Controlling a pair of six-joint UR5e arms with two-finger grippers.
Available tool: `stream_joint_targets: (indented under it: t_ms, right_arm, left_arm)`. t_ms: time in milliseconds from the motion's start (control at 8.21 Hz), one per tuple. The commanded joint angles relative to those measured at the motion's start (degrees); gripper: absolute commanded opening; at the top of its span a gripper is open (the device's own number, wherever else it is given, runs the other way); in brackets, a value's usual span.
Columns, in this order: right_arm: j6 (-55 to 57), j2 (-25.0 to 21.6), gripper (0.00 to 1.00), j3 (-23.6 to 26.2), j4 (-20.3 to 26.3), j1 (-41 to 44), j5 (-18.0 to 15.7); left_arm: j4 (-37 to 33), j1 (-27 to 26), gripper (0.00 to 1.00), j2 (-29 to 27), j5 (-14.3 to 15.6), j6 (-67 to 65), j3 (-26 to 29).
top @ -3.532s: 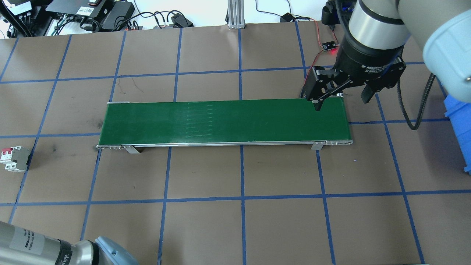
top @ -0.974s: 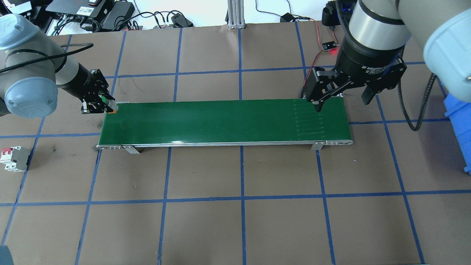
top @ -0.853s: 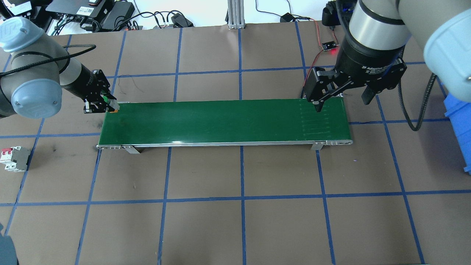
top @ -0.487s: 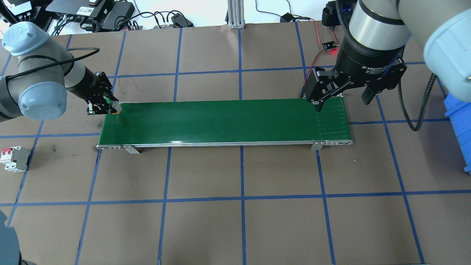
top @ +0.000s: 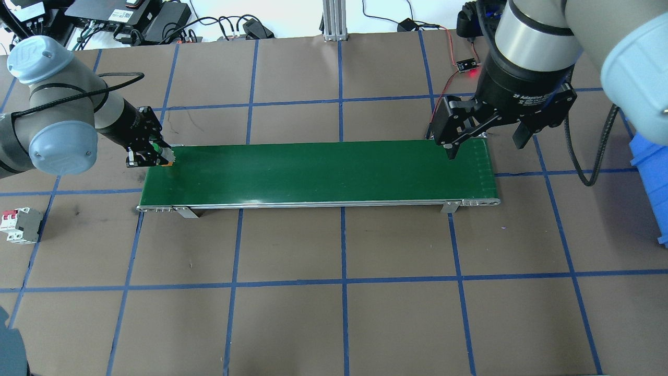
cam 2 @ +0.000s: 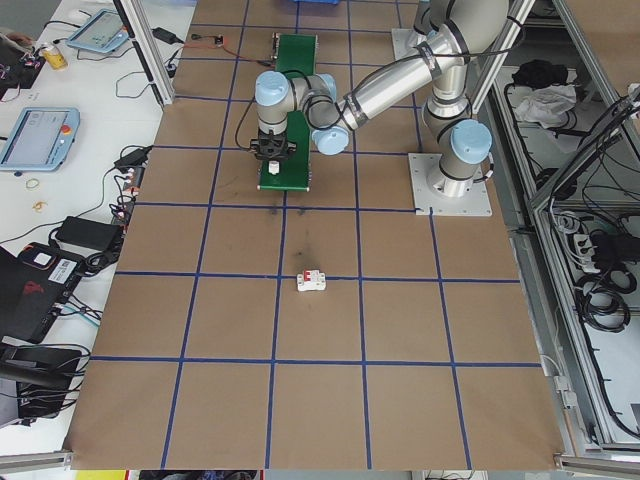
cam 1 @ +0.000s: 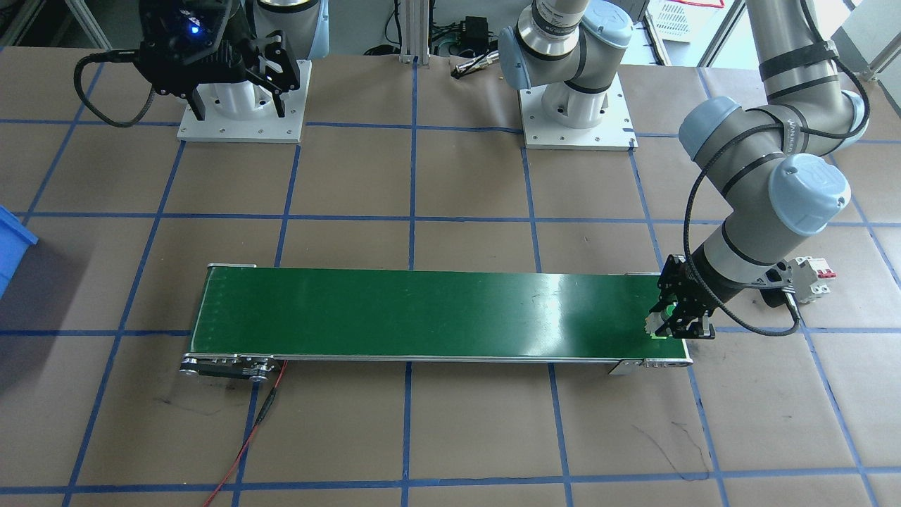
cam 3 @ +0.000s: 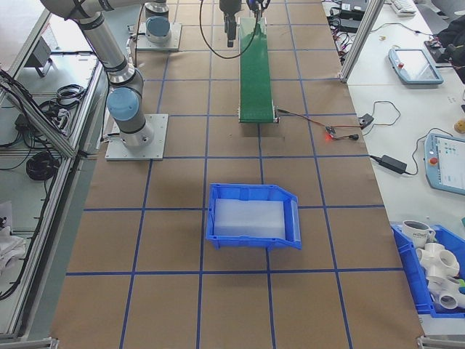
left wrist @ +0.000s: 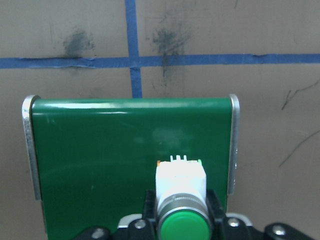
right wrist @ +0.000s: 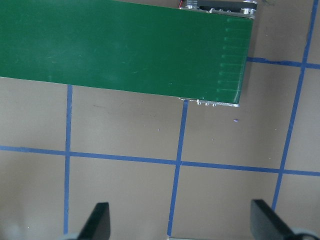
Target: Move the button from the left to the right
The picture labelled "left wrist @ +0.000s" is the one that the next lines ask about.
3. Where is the green push button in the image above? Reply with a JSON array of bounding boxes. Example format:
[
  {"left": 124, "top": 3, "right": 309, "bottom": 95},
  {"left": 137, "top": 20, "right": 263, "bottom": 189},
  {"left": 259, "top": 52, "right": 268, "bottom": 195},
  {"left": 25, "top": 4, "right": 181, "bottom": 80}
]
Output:
[{"left": 154, "top": 154, "right": 210, "bottom": 240}]

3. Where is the green conveyor belt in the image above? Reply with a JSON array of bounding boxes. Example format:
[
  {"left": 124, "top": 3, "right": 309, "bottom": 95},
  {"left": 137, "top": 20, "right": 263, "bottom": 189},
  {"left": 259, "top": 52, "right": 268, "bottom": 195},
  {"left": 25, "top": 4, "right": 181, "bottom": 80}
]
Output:
[{"left": 21, "top": 94, "right": 241, "bottom": 240}]

